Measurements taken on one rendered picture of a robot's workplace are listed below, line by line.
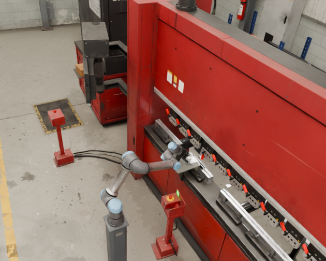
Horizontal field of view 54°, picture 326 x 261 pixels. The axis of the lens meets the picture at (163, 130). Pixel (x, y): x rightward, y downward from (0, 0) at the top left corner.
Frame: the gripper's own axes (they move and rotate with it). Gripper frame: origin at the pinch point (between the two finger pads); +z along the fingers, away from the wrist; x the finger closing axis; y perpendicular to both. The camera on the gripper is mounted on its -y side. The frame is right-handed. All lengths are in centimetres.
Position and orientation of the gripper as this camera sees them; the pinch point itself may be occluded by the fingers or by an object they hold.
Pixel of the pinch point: (187, 161)
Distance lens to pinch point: 319.0
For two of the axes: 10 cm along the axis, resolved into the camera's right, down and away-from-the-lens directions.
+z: 5.2, 4.4, 7.3
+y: 7.1, -7.0, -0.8
